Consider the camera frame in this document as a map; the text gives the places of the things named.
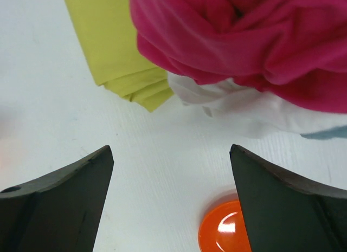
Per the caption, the magenta pink cloth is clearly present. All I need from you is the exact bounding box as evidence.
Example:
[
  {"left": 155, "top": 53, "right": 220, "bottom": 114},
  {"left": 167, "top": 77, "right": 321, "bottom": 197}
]
[{"left": 129, "top": 0, "right": 346, "bottom": 114}]

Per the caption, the white cloth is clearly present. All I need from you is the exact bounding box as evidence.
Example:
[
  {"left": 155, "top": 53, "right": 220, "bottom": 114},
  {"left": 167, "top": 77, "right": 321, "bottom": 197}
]
[{"left": 168, "top": 73, "right": 346, "bottom": 138}]

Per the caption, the light blue cloth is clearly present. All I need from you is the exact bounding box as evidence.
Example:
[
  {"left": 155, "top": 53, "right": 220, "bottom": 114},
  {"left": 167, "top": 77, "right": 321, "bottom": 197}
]
[{"left": 301, "top": 126, "right": 347, "bottom": 140}]

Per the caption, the orange plastic plate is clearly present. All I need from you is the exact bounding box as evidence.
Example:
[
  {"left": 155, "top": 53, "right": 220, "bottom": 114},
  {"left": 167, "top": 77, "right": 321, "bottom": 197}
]
[{"left": 198, "top": 199, "right": 252, "bottom": 252}]

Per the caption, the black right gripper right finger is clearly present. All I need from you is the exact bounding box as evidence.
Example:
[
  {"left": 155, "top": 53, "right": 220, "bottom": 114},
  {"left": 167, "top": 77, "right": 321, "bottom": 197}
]
[{"left": 230, "top": 145, "right": 346, "bottom": 252}]

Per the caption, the yellow-green cloth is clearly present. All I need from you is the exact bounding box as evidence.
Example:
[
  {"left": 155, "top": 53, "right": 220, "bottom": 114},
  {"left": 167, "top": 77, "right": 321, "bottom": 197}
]
[{"left": 65, "top": 0, "right": 174, "bottom": 112}]

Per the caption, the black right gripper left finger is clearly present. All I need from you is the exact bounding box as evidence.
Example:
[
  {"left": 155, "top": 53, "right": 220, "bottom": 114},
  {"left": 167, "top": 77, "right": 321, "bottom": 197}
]
[{"left": 1, "top": 146, "right": 114, "bottom": 251}]

